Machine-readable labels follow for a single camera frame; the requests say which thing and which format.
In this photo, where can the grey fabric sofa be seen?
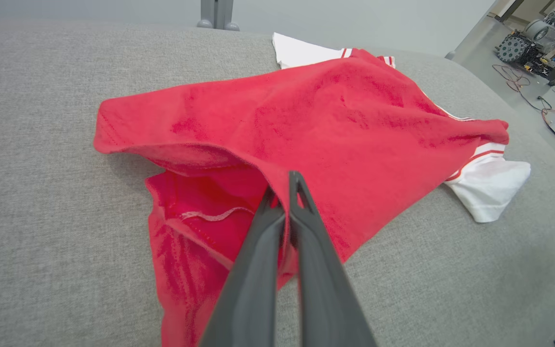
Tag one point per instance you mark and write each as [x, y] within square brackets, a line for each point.
[41, 193]

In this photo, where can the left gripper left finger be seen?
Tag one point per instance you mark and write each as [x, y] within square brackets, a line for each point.
[253, 279]

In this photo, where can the grey partition post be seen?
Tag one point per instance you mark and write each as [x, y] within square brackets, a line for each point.
[206, 14]
[227, 14]

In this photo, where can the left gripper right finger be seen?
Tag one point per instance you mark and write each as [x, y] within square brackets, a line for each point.
[323, 289]

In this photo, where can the wheeled robot base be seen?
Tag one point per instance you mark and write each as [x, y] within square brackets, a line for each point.
[537, 43]

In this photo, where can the red jersey shirt white sleeves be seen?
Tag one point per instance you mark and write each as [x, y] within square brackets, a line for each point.
[330, 120]

